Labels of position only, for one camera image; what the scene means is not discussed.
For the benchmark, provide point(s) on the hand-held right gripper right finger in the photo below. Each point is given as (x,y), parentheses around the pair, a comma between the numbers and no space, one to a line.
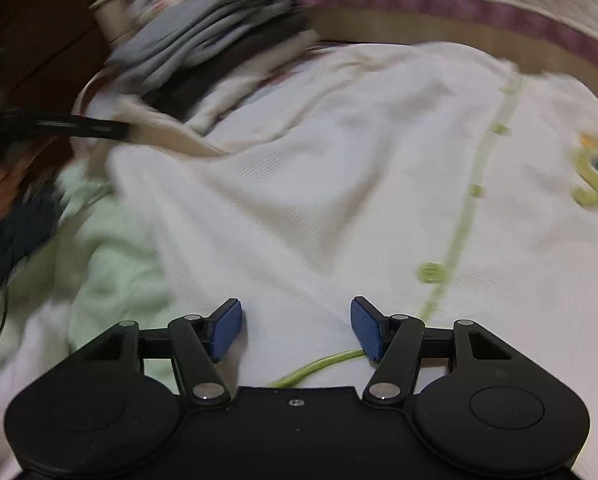
(366,327)

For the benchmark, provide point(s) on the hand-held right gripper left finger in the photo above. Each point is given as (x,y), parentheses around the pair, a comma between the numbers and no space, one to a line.
(226,327)

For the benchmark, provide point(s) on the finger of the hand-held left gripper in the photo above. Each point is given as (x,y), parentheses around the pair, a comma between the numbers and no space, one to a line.
(84,127)

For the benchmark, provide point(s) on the cream button-up shirt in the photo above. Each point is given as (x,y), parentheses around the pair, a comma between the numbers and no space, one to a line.
(329,185)

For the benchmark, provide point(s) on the stack of folded grey clothes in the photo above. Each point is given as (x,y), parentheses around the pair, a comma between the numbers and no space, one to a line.
(199,45)

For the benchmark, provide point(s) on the dark wooden headboard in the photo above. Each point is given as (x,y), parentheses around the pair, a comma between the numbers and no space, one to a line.
(34,25)

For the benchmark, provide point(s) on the dark cloth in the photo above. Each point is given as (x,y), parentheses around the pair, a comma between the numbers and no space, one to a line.
(21,240)

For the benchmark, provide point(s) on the light green blanket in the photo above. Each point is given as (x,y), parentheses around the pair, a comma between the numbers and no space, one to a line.
(119,260)

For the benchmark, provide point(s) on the wooden bed rail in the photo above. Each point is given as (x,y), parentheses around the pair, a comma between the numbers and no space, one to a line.
(404,25)

